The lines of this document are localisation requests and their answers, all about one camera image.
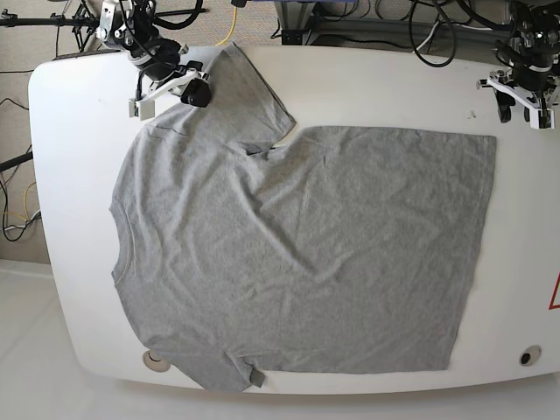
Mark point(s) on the left table grommet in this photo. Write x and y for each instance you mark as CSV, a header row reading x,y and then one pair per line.
x,y
155,363

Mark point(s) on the right table grommet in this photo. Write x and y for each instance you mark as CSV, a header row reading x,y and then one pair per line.
x,y
530,356

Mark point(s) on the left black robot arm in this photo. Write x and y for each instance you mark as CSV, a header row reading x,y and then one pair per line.
x,y
531,57

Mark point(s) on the black tripod stand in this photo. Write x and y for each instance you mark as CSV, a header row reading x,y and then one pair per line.
x,y
83,24

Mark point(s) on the grey T-shirt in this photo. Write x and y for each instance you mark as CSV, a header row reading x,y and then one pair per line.
x,y
248,246

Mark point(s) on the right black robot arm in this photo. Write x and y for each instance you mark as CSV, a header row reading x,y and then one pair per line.
x,y
133,27

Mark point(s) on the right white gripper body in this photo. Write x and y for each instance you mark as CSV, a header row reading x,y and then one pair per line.
x,y
142,106

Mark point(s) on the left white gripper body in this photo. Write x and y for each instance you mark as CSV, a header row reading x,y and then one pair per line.
x,y
538,106

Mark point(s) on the table grommet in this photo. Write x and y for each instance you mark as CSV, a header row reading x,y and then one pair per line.
x,y
530,356
155,363

